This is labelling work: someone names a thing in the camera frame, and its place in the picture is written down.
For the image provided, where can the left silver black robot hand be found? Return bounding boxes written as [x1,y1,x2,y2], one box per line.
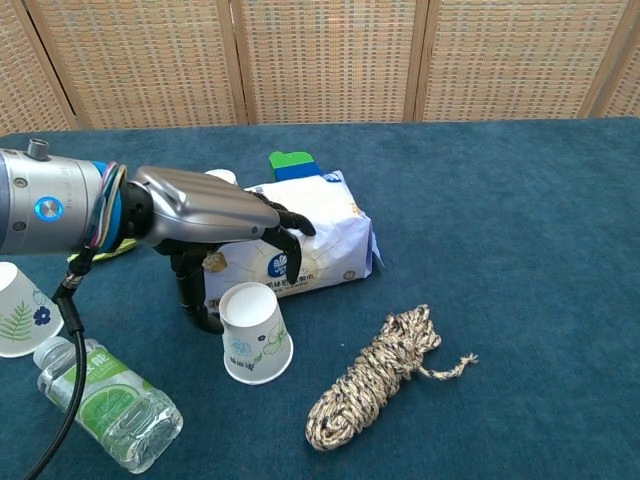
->
[122,166,317,335]

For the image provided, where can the white cup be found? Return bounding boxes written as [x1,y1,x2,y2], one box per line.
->
[0,262,66,359]
[204,169,239,187]
[218,282,294,385]

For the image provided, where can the green and blue toy block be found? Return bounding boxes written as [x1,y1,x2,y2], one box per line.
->
[268,150,321,183]

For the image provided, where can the green snack packet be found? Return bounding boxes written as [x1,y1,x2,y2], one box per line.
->
[67,237,139,264]

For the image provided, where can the lavender wet tissue pack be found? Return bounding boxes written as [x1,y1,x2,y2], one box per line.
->
[199,168,386,317]

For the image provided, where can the woven wooden folding screen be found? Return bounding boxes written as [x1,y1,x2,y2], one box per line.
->
[0,0,640,136]

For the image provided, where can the white cup, fern print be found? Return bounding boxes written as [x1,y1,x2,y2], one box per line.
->
[0,262,66,359]

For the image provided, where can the clear bottle, green lime label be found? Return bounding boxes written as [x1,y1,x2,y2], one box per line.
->
[33,336,184,475]

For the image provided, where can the teal table cloth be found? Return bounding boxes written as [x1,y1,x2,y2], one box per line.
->
[0,117,640,480]

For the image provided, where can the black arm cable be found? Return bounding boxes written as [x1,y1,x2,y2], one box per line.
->
[22,239,101,480]

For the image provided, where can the beige speckled rope bundle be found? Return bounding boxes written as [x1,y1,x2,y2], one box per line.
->
[304,303,479,452]

